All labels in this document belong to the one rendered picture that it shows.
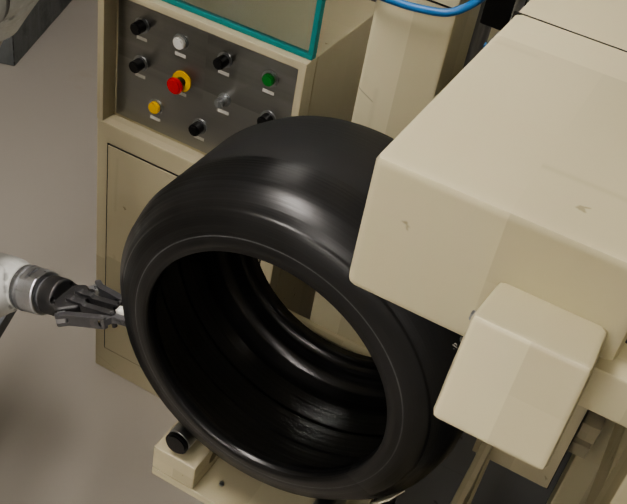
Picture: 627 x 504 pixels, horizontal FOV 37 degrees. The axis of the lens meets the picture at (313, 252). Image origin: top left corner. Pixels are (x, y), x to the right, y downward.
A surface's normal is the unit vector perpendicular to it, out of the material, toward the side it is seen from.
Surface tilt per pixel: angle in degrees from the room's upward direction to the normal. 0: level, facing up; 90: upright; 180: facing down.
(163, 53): 90
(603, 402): 90
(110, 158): 90
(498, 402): 72
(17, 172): 0
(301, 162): 8
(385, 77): 90
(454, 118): 0
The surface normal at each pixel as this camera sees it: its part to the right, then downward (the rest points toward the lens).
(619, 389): -0.47, 0.50
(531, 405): -0.40, 0.25
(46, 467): 0.15, -0.76
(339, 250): -0.04, -0.12
